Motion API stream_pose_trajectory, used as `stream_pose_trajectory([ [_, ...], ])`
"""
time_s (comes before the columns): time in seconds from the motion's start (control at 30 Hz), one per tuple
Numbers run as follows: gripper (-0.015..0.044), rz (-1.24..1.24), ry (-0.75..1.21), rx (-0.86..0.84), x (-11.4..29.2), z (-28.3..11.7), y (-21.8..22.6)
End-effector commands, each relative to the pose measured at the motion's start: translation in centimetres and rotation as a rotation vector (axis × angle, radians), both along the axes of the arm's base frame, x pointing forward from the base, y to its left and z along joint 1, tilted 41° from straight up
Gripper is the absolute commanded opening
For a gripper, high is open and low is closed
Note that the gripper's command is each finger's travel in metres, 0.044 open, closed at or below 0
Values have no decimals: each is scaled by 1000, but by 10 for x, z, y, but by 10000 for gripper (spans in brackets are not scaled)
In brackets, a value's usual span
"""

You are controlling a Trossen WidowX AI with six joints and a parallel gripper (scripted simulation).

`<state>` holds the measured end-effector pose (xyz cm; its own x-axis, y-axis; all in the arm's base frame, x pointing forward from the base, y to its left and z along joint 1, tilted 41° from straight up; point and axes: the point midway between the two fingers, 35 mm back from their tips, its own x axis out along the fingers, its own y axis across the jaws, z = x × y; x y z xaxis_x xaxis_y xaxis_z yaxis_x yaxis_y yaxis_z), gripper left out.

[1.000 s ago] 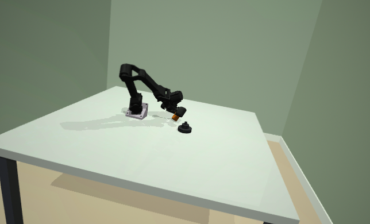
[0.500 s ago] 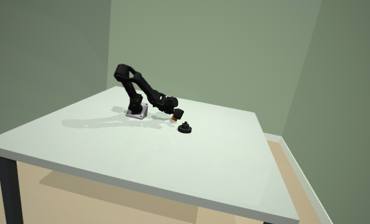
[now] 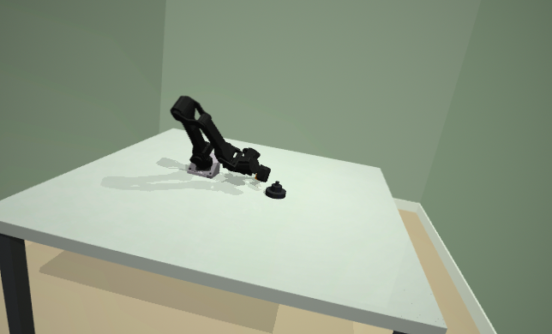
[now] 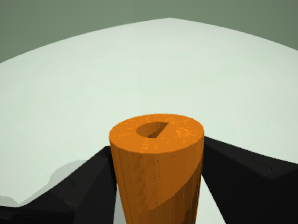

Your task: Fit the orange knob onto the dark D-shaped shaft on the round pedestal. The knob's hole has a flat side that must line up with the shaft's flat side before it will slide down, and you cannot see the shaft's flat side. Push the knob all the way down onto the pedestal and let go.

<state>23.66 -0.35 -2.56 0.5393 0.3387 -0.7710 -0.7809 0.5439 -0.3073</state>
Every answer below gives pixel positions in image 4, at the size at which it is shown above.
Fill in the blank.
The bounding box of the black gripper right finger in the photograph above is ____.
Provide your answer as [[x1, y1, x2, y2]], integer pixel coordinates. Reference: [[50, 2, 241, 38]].
[[201, 136, 298, 224]]

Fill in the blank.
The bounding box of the orange knob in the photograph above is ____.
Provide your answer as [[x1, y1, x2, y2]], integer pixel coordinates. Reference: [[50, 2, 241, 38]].
[[108, 115, 205, 224]]

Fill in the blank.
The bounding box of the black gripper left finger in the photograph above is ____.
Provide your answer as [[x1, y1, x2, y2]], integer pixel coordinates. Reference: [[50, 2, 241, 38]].
[[0, 147, 117, 224]]

